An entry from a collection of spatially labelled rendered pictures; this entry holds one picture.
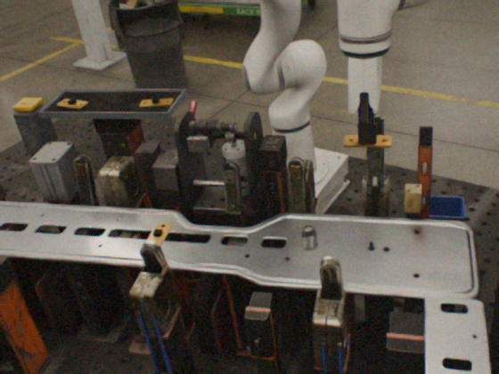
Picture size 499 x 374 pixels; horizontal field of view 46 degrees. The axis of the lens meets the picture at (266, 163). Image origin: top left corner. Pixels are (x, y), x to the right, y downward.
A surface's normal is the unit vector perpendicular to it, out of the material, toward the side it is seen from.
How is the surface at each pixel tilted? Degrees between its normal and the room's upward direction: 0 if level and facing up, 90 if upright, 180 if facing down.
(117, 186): 90
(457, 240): 0
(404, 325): 0
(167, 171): 90
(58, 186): 90
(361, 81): 87
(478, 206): 0
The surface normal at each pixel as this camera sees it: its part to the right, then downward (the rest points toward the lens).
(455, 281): -0.11, -0.84
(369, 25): 0.01, 0.53
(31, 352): 0.97, 0.03
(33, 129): -0.22, 0.54
